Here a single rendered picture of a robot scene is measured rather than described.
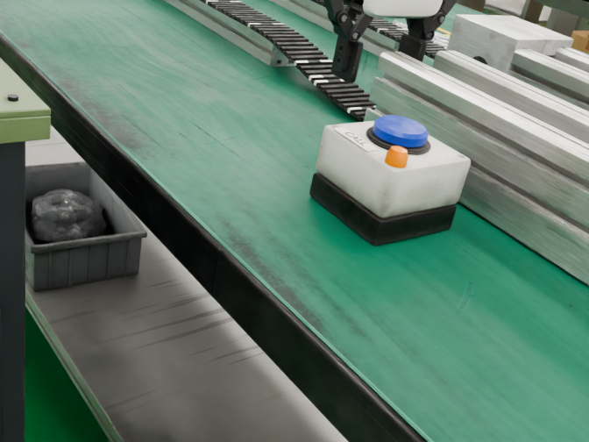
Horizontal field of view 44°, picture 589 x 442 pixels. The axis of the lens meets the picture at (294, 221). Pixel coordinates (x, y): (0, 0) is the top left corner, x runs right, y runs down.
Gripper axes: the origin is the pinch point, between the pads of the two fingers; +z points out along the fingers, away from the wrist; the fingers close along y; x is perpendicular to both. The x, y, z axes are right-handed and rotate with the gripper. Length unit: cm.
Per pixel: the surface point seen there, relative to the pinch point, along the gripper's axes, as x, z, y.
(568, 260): 28.8, 4.3, 5.2
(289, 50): -12.1, 2.5, 1.9
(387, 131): 17.7, -1.8, 15.0
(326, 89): -4.3, 4.0, 2.2
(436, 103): 12.1, -1.0, 4.1
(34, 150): -113, 61, -3
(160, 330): -38, 61, -1
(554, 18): -123, 30, -213
